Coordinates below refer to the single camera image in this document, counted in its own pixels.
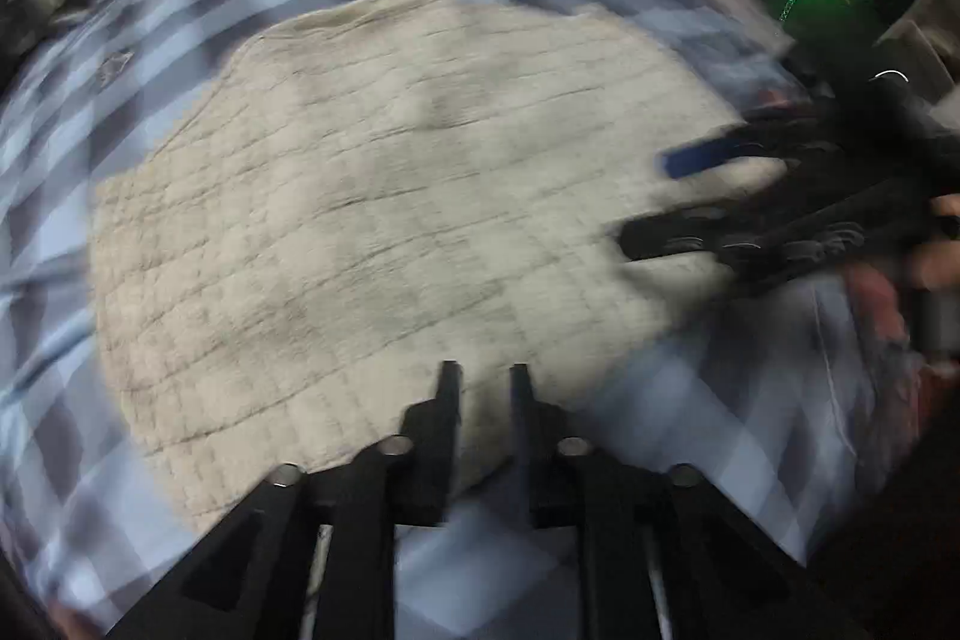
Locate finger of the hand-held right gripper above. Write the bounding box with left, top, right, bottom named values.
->
left=616, top=175, right=938, bottom=300
left=658, top=104, right=848, bottom=180

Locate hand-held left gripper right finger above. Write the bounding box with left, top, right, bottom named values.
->
left=510, top=364, right=871, bottom=640

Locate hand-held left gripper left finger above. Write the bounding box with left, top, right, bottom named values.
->
left=105, top=361, right=462, bottom=640

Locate cream checked knit cloth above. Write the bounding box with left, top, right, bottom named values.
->
left=90, top=0, right=781, bottom=517

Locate person's right hand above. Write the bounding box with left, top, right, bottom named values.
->
left=904, top=194, right=960, bottom=292

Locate blue checkered blanket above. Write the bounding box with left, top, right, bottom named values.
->
left=0, top=0, right=901, bottom=640

